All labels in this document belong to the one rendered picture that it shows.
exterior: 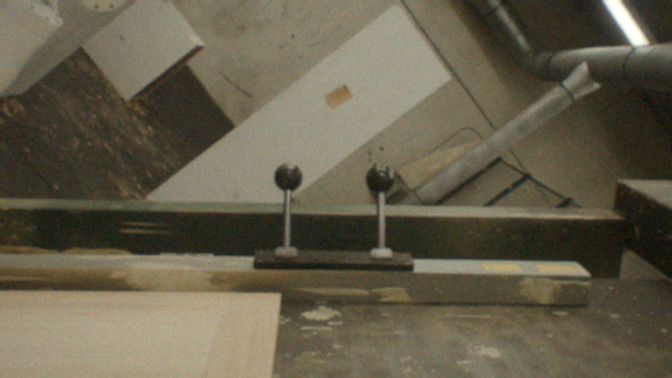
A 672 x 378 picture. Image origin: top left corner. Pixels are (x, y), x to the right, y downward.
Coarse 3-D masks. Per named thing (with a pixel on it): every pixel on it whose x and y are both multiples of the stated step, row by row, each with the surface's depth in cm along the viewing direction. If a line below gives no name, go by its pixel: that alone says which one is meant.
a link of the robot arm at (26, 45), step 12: (0, 12) 80; (0, 24) 80; (12, 24) 80; (0, 36) 80; (12, 36) 81; (24, 36) 81; (36, 36) 82; (0, 48) 81; (12, 48) 81; (24, 48) 82; (36, 48) 83; (0, 60) 82; (12, 60) 82; (24, 60) 84; (0, 72) 82; (12, 72) 84; (0, 84) 83
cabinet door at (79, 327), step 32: (0, 320) 76; (32, 320) 76; (64, 320) 76; (96, 320) 76; (128, 320) 77; (160, 320) 77; (192, 320) 77; (224, 320) 76; (256, 320) 77; (0, 352) 69; (32, 352) 69; (64, 352) 69; (96, 352) 69; (128, 352) 69; (160, 352) 69; (192, 352) 70; (224, 352) 69; (256, 352) 69
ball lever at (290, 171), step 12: (288, 168) 90; (276, 180) 90; (288, 180) 90; (300, 180) 91; (288, 192) 91; (288, 204) 90; (288, 216) 90; (288, 228) 89; (288, 240) 89; (276, 252) 88; (288, 252) 88
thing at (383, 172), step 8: (376, 168) 91; (384, 168) 91; (368, 176) 91; (376, 176) 90; (384, 176) 90; (392, 176) 91; (368, 184) 91; (376, 184) 90; (384, 184) 90; (392, 184) 91; (376, 192) 91; (384, 192) 92; (376, 200) 91; (376, 208) 91; (376, 216) 90; (376, 224) 90; (384, 224) 90; (376, 232) 90; (384, 232) 90; (376, 240) 90; (384, 240) 90; (384, 248) 89; (376, 256) 88; (384, 256) 88
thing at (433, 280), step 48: (0, 288) 86; (48, 288) 86; (96, 288) 86; (144, 288) 86; (192, 288) 87; (240, 288) 87; (288, 288) 87; (336, 288) 87; (384, 288) 87; (432, 288) 88; (480, 288) 88; (528, 288) 88; (576, 288) 88
